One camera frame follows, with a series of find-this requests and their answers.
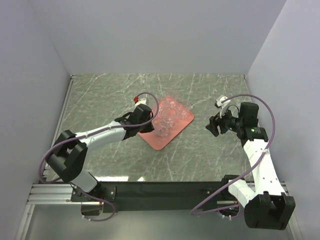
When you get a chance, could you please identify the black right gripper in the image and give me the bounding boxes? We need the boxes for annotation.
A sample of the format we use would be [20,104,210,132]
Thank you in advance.
[205,105,244,137]

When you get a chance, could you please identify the clear faceted glass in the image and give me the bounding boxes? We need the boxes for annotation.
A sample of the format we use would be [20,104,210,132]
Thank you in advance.
[161,108,177,128]
[176,99,192,120]
[152,101,164,118]
[163,89,178,109]
[152,118,170,137]

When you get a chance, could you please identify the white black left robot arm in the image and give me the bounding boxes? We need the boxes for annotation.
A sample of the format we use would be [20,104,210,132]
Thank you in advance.
[45,103,154,201]

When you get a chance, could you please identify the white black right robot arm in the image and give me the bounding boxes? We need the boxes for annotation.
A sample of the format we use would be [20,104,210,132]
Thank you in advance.
[206,102,296,230]

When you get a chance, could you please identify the pink plastic tray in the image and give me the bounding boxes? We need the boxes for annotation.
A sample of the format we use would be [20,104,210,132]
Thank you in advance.
[138,99,194,151]

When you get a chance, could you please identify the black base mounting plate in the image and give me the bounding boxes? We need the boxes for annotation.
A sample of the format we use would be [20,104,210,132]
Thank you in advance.
[70,181,251,216]

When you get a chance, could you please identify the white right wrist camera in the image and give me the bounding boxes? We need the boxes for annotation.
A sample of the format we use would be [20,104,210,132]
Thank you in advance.
[214,95,231,118]

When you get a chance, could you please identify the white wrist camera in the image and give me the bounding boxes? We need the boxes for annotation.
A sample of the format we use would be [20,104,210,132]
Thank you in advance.
[214,95,231,118]
[133,96,149,106]

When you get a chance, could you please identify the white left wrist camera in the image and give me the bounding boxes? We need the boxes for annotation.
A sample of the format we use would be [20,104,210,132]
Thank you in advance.
[133,96,149,106]

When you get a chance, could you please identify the aluminium front frame rail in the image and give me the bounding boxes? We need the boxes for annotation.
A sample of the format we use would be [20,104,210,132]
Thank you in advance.
[14,183,83,240]

